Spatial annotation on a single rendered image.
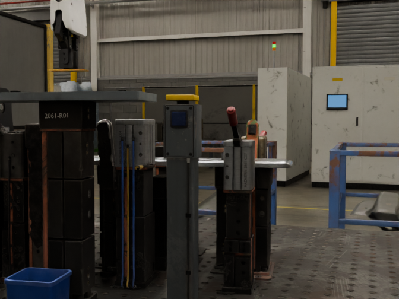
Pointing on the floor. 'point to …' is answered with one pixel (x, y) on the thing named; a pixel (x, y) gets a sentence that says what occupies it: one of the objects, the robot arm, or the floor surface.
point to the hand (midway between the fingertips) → (68, 59)
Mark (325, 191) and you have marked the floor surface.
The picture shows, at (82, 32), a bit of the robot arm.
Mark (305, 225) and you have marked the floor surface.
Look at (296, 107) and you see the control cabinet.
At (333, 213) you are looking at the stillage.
